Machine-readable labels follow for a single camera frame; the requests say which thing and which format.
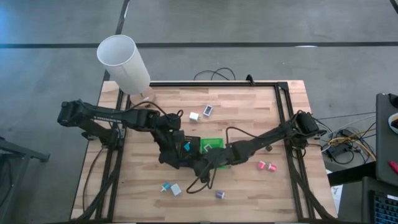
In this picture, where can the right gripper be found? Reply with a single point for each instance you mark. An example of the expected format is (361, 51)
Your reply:
(213, 158)

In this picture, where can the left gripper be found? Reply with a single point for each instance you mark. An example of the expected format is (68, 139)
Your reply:
(169, 152)

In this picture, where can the teal wall charger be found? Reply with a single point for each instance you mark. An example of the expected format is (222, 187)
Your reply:
(186, 147)

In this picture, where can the dark blue white-edged device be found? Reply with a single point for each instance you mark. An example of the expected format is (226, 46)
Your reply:
(207, 145)

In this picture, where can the purple white wall charger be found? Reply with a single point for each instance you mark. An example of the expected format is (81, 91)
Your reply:
(220, 194)

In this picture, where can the large white wall charger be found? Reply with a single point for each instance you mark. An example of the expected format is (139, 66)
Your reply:
(194, 116)

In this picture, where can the teal white round charger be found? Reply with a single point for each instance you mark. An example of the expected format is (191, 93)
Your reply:
(165, 186)

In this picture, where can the purple white block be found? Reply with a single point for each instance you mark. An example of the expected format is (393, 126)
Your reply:
(208, 110)

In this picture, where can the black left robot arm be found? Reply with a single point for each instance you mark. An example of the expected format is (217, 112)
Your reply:
(102, 116)

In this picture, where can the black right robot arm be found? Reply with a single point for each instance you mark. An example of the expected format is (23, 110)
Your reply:
(273, 133)

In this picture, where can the black plastic basket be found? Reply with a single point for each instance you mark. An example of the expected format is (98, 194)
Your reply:
(195, 146)

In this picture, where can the green plastic basket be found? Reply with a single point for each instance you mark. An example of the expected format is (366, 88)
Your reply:
(217, 143)

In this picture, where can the white shade wooden table lamp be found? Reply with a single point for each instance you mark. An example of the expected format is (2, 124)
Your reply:
(124, 65)

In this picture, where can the black power brick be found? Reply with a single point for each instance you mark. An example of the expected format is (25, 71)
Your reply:
(337, 151)

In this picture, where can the white paper sheet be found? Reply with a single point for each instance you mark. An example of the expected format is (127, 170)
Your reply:
(336, 193)

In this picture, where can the grey metal stand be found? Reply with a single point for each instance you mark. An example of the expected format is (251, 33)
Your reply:
(18, 154)

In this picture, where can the black side desk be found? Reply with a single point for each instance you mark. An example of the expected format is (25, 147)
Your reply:
(384, 146)

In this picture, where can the black backlit keyboard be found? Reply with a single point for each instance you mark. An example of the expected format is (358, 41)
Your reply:
(385, 208)

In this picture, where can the white yellow desk object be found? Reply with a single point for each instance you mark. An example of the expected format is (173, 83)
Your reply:
(394, 122)

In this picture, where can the black aluminium rig frame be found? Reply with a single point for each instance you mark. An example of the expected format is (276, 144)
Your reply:
(217, 84)

